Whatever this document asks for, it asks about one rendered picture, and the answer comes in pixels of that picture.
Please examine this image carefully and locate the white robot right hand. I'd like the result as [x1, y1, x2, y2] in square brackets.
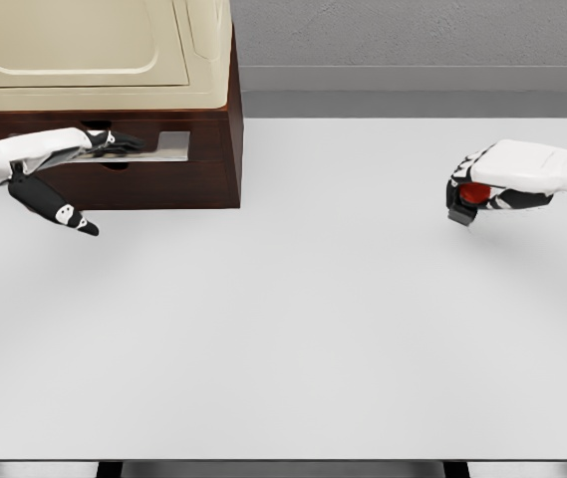
[444, 138, 567, 216]

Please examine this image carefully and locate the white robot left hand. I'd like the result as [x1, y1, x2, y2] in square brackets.
[0, 126, 147, 238]

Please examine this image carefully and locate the red and grey switch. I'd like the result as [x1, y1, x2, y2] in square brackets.
[447, 181, 494, 226]

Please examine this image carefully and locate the dark brown cabinet drawer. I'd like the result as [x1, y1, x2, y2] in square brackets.
[0, 119, 225, 164]
[26, 159, 230, 201]

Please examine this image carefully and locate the dark brown wooden cabinet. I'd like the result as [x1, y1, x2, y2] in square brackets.
[0, 19, 245, 211]

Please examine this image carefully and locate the beige appliance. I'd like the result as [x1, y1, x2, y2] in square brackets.
[0, 0, 235, 114]

